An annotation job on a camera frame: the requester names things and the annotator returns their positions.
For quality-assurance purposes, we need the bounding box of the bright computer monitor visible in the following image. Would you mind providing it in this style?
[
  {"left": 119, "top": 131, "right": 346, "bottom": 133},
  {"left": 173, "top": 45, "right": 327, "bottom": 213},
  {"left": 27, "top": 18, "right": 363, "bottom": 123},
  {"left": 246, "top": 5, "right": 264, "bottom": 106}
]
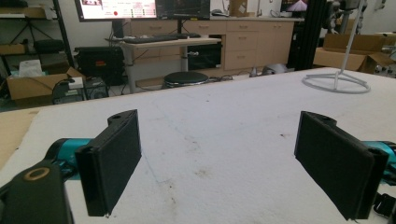
[{"left": 74, "top": 0, "right": 158, "bottom": 22}]

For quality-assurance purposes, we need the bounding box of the black computer tower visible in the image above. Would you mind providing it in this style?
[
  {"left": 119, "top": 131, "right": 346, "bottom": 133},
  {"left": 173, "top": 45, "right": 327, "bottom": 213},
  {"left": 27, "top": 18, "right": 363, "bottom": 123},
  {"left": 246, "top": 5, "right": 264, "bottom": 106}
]
[{"left": 187, "top": 41, "right": 223, "bottom": 71}]

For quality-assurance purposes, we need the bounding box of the small black device box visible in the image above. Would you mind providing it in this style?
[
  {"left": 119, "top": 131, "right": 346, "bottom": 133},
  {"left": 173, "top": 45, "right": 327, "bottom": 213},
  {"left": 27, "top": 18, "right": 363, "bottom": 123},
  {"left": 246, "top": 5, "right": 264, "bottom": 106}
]
[{"left": 83, "top": 77, "right": 110, "bottom": 101}]

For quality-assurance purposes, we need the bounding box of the round black stool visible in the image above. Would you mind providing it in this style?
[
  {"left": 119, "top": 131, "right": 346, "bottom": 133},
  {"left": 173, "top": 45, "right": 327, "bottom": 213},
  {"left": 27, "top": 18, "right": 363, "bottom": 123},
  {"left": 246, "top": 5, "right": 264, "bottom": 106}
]
[{"left": 163, "top": 71, "right": 210, "bottom": 89}]

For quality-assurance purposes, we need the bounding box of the light wooden desk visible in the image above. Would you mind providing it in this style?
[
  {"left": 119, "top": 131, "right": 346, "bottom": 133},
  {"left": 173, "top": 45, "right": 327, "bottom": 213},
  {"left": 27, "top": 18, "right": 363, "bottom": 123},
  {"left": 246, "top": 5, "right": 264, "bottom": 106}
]
[{"left": 106, "top": 36, "right": 222, "bottom": 94}]

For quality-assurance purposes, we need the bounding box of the black power unit white label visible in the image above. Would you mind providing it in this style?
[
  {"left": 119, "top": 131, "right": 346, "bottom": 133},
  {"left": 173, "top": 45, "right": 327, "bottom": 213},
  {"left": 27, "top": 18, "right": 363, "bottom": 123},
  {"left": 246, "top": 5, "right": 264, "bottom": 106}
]
[{"left": 51, "top": 77, "right": 86, "bottom": 105}]

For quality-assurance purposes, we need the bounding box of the open cardboard box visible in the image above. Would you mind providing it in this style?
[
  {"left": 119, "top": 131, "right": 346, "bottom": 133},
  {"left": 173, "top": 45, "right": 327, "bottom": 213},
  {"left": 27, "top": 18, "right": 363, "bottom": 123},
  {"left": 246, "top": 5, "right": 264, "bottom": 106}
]
[{"left": 7, "top": 66, "right": 86, "bottom": 101}]

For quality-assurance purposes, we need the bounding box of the black metal frame post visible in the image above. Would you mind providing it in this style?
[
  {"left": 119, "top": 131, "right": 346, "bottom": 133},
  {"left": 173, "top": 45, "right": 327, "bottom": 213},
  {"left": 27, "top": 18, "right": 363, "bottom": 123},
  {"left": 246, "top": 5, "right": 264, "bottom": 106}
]
[{"left": 293, "top": 0, "right": 328, "bottom": 72}]

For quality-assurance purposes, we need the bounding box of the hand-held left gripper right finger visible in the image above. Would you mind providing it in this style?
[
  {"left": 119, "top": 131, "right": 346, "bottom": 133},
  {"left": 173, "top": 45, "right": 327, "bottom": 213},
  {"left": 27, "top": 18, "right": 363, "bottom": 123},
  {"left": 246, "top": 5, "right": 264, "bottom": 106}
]
[{"left": 293, "top": 110, "right": 389, "bottom": 221}]

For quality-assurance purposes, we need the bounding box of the black keyboard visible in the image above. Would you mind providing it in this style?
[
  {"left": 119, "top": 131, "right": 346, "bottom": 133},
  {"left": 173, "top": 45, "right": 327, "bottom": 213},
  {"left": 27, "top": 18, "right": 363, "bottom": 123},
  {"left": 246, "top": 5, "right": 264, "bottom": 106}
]
[{"left": 123, "top": 35, "right": 179, "bottom": 45}]

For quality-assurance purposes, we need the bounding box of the large cardboard box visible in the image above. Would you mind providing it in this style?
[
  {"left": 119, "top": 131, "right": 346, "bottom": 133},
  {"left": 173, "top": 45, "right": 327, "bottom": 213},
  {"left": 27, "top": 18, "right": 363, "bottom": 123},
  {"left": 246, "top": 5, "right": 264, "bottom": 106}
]
[{"left": 312, "top": 32, "right": 396, "bottom": 74}]

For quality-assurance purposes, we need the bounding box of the black metal shelf rack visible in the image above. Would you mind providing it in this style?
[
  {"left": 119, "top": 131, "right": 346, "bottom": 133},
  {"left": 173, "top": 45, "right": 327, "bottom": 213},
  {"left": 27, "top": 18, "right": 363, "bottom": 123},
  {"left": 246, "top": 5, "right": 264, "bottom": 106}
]
[{"left": 0, "top": 0, "right": 75, "bottom": 82}]

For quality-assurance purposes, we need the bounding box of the beige drawer cabinet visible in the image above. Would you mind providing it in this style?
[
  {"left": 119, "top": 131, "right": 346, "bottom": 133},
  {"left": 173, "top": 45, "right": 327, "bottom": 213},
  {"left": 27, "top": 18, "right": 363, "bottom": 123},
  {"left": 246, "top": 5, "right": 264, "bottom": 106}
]
[{"left": 130, "top": 17, "right": 304, "bottom": 76}]

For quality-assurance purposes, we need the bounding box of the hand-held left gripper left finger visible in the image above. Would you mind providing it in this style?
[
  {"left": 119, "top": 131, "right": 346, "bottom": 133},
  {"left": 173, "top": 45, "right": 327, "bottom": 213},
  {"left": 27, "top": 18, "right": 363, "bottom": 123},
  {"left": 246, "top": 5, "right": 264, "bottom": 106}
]
[{"left": 75, "top": 108, "right": 142, "bottom": 217}]

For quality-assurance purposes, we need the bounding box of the white foam mat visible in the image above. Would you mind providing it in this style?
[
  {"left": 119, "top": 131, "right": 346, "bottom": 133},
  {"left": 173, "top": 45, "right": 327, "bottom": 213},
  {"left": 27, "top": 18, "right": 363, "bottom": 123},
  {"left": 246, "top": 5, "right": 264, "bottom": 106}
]
[{"left": 0, "top": 67, "right": 396, "bottom": 224}]

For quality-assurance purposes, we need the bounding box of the black equipment case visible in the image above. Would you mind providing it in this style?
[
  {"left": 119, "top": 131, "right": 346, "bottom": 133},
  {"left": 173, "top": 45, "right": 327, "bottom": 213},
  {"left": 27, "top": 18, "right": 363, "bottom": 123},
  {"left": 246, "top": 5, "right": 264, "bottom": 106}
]
[{"left": 74, "top": 46, "right": 126, "bottom": 87}]

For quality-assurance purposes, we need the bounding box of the white wire stand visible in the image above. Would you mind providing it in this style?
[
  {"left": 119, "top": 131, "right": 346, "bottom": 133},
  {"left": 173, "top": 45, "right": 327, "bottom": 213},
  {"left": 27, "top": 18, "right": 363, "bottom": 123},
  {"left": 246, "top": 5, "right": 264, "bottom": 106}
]
[{"left": 302, "top": 0, "right": 372, "bottom": 94}]

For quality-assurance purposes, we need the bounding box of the dark computer monitor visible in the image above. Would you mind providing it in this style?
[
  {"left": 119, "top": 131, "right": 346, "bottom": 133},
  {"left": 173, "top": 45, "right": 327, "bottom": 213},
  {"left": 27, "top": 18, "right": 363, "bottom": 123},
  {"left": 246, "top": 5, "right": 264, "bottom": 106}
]
[{"left": 155, "top": 0, "right": 211, "bottom": 21}]

